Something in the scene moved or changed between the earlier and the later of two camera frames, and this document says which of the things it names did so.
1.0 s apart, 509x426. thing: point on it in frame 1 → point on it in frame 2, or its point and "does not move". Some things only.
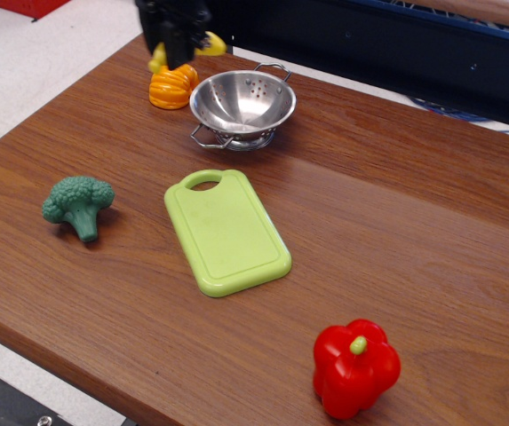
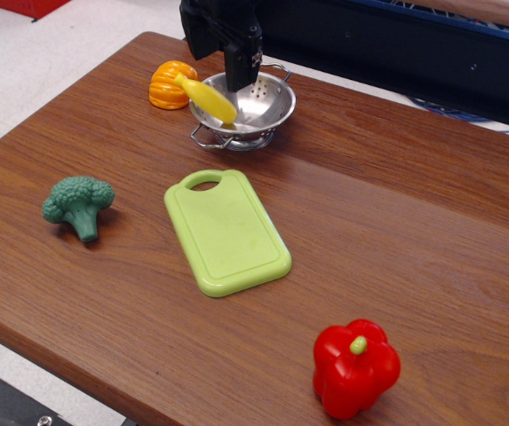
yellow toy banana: [216, 47] → [210, 100]
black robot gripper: [179, 25] → [210, 25]
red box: [36, 9] does not move
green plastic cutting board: [226, 232] does not move
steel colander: [239, 110] does not move
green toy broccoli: [76, 201] does not move
